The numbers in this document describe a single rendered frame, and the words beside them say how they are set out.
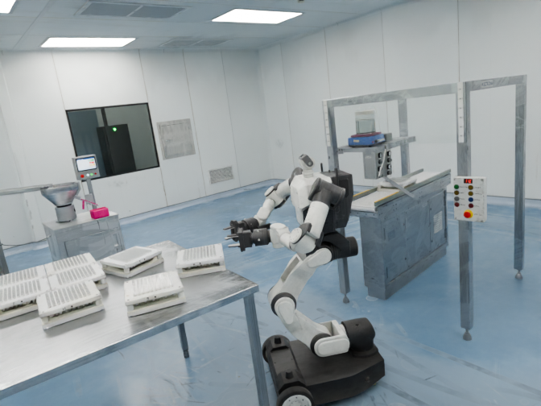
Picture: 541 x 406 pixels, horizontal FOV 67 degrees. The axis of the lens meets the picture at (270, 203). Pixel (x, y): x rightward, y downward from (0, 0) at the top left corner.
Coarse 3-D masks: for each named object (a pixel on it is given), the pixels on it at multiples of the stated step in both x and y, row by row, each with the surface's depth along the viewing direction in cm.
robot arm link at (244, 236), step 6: (240, 228) 211; (240, 234) 209; (246, 234) 209; (252, 234) 210; (258, 234) 208; (240, 240) 209; (246, 240) 210; (252, 240) 209; (258, 240) 207; (240, 246) 210; (246, 246) 210
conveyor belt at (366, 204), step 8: (416, 176) 389; (424, 176) 384; (440, 176) 377; (376, 192) 348; (384, 192) 344; (392, 192) 340; (360, 200) 327; (368, 200) 324; (376, 200) 321; (352, 208) 317; (360, 208) 311; (368, 208) 306
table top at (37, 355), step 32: (192, 288) 191; (224, 288) 187; (256, 288) 187; (32, 320) 180; (96, 320) 172; (128, 320) 168; (160, 320) 165; (0, 352) 155; (32, 352) 152; (64, 352) 150; (96, 352) 148; (0, 384) 135; (32, 384) 137
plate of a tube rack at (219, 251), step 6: (216, 246) 225; (180, 252) 223; (186, 252) 223; (192, 252) 221; (216, 252) 216; (222, 252) 215; (180, 258) 214; (192, 258) 212; (204, 258) 209; (210, 258) 208; (216, 258) 207; (222, 258) 207; (180, 264) 204; (186, 264) 205; (192, 264) 205; (198, 264) 206
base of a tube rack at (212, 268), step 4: (224, 260) 216; (208, 264) 213; (196, 268) 209; (200, 268) 208; (204, 268) 208; (208, 268) 207; (212, 268) 207; (216, 268) 208; (220, 268) 208; (224, 268) 208; (184, 272) 206; (188, 272) 206; (192, 272) 206; (196, 272) 206; (200, 272) 207; (204, 272) 207; (208, 272) 207; (180, 276) 205; (184, 276) 206
